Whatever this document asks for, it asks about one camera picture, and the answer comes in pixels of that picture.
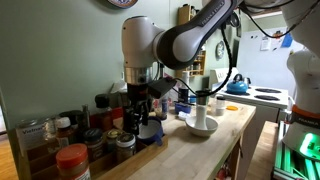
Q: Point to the decorative wall plate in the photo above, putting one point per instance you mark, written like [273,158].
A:
[122,2]

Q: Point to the white-capped red spice jar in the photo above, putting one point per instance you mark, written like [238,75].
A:
[63,123]

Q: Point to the white stove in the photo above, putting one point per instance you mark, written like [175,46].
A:
[246,96]

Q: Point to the white steel-topped pepper grinder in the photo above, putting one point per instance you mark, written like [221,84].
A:
[201,113]

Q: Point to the dark bottle black cap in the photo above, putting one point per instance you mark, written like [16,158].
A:
[102,100]

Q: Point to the gold-lidded spice jar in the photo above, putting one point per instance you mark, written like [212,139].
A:
[112,134]

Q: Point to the orange-lidded spice jar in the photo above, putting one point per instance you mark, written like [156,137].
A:
[71,156]

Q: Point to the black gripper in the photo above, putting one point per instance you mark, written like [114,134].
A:
[137,95]

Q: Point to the small blue utensil bowl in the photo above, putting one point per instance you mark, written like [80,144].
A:
[182,108]

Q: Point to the black-lidded spice jar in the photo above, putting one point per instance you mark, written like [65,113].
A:
[93,135]

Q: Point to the light blue round object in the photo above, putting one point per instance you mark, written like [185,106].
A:
[192,99]

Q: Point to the dark hanging pan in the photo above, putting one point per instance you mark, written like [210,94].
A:
[235,20]

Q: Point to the blue fridge note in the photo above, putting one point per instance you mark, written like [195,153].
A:
[287,40]

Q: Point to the orange plastic lid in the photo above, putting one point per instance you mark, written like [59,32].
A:
[232,108]

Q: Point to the red box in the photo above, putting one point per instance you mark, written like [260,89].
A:
[116,112]

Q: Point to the glass oil bottle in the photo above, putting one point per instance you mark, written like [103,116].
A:
[161,111]

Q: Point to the clear glass jar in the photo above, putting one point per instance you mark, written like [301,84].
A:
[50,128]

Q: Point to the white cloth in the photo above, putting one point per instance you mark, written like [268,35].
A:
[183,115]

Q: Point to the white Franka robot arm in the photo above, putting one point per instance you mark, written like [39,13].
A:
[186,36]

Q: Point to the blue kettle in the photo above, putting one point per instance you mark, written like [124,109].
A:
[237,87]

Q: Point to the white fridge paper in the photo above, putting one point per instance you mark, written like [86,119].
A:
[265,43]

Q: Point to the wide glass jar black lid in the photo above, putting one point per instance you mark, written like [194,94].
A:
[220,106]

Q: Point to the wide black-lidded jar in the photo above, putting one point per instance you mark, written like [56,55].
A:
[71,115]

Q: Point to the white ceramic bowl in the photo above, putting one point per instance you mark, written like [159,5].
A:
[208,128]

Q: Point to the round wall clock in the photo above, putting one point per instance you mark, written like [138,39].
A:
[220,50]

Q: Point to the wooden wall spice rack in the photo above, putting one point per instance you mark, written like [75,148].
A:
[185,15]
[200,68]

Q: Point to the white refrigerator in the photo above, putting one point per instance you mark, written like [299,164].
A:
[266,66]

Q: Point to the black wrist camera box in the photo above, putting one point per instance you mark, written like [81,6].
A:
[161,87]

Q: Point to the white-lidded dark spice jar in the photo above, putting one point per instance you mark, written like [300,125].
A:
[126,151]

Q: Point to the white-labelled glass jar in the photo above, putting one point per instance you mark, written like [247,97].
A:
[31,136]

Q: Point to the green-lit robot stand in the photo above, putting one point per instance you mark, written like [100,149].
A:
[283,163]

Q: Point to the white cylindrical canister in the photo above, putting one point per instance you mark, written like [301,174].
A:
[185,78]

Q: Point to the slim steel bottle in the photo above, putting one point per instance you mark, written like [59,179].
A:
[86,113]

